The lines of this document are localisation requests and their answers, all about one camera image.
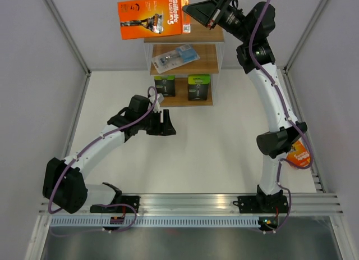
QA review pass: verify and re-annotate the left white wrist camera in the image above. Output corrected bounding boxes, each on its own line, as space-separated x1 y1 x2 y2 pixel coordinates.
149 93 164 112

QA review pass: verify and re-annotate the white wire wooden shelf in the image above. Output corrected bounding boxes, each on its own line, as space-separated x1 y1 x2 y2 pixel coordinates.
144 14 225 107

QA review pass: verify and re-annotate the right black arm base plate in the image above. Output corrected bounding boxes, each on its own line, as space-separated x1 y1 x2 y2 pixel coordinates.
232 191 289 214

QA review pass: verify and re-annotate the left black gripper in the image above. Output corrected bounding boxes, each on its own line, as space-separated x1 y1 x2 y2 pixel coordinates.
137 110 176 137

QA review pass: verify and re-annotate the white slotted cable duct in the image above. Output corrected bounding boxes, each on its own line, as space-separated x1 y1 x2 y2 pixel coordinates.
50 216 260 228

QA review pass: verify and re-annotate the orange razor box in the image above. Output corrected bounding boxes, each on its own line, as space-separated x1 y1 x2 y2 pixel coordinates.
117 0 191 40
286 140 311 169

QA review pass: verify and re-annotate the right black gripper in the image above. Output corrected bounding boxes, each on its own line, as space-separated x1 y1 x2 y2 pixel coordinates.
182 0 252 44

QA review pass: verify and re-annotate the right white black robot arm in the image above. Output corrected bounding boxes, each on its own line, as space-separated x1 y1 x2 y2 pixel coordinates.
183 0 307 212

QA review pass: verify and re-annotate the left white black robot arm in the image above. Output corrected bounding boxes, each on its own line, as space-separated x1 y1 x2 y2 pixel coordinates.
42 94 176 214

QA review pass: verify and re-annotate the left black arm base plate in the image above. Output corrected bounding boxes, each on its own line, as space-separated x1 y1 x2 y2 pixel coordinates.
90 195 140 214

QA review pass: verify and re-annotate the white blister razor pack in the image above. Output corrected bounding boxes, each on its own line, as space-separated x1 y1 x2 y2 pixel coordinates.
151 44 200 74

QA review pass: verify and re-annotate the aluminium mounting rail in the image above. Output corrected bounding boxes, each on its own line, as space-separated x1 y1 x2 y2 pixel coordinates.
39 193 344 215

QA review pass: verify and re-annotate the black green razor box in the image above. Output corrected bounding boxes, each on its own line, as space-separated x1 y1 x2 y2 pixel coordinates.
187 74 210 101
154 75 176 97

